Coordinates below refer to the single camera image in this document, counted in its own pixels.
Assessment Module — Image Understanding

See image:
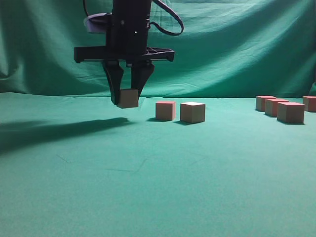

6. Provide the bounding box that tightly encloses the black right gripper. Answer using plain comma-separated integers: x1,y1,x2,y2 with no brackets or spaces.
74,16,175,105

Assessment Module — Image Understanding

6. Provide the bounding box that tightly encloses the pink cube placed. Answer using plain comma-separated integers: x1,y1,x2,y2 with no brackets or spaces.
118,89,139,108

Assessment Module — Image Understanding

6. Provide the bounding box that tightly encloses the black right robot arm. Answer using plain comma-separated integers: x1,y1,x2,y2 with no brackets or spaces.
74,0,175,108

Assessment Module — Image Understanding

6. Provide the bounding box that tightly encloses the green cloth backdrop and cover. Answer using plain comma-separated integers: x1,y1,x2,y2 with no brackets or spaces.
0,0,316,237

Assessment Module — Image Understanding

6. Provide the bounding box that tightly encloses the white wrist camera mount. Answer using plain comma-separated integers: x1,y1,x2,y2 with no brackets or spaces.
83,13,112,34

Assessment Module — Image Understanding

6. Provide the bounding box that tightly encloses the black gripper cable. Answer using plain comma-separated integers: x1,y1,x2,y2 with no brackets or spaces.
149,0,185,36

